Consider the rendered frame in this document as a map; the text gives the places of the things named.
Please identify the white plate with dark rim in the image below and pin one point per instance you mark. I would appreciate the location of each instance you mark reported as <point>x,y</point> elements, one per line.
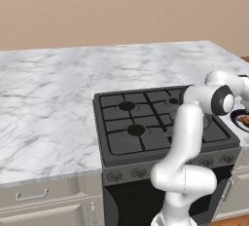
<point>234,119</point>

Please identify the brown croissant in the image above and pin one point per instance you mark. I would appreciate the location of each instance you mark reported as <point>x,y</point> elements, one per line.
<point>243,119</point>

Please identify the dark grey stove knob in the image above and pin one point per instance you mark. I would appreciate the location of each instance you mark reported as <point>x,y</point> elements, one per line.
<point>139,172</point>
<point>206,162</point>
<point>227,158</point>
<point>114,176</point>

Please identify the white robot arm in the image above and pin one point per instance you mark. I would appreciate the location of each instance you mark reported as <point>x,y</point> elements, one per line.
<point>184,145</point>

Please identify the beige drawer front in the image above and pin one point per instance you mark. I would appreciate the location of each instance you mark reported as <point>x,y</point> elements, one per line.
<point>58,189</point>

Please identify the black oven door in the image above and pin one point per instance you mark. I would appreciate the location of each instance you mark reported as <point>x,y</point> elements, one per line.
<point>129,204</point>

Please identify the narrow beige cupboard door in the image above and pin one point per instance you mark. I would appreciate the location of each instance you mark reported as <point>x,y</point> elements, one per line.
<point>97,210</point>

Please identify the dark grey gas stove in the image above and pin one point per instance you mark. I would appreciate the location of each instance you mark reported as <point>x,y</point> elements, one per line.
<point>129,145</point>

